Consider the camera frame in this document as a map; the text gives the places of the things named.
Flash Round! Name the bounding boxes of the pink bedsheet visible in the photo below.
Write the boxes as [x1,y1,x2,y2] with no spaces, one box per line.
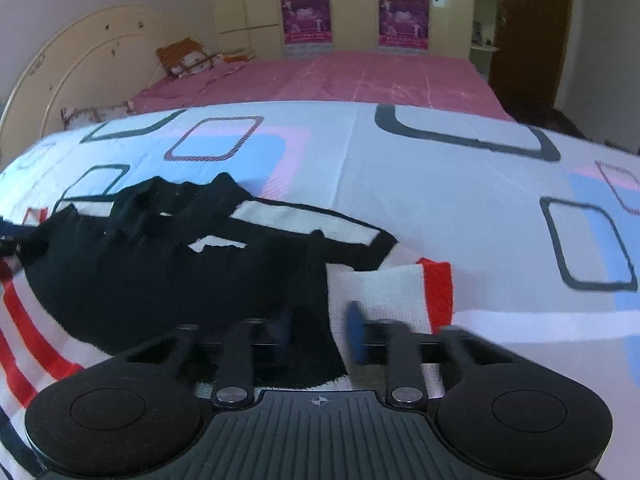
[131,50,517,122]

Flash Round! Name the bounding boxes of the purple wall poster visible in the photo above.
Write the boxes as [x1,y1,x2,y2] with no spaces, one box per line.
[378,0,431,52]
[280,0,334,57]

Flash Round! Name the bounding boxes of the patterned light bedsheet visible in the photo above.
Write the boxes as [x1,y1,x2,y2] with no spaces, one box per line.
[0,102,640,480]

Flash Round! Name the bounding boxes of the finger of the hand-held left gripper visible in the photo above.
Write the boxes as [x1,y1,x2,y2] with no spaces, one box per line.
[0,217,37,260]

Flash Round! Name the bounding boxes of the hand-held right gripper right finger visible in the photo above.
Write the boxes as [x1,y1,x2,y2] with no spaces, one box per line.
[347,300,522,411]

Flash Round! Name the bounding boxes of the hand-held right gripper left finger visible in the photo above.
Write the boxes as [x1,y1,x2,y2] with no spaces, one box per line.
[119,309,296,411]

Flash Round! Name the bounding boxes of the cream round headboard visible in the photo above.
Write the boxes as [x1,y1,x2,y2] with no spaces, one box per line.
[0,4,177,172]

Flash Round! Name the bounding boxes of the brown wooden door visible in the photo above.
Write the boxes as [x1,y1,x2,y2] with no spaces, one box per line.
[487,0,577,113]

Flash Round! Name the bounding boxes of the white patterned pillow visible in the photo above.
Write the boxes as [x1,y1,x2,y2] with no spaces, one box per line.
[60,101,137,132]

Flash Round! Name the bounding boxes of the striped cartoon sweater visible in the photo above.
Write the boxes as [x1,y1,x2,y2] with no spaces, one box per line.
[0,172,457,480]

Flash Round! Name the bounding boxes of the orange patterned pillow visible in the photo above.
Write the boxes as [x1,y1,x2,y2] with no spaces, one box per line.
[155,37,257,80]

